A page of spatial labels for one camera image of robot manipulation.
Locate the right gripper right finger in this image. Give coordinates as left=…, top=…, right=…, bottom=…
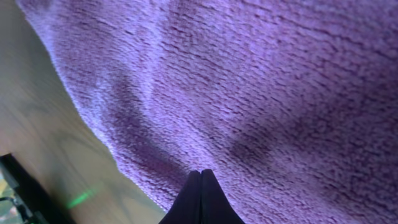
left=201, top=169, right=244, bottom=224

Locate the purple microfiber cloth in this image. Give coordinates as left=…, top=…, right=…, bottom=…
left=18, top=0, right=397, bottom=223

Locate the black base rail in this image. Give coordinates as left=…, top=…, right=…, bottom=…
left=1, top=154, right=75, bottom=224

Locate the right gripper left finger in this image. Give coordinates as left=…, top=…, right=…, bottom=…
left=159, top=170, right=201, bottom=224

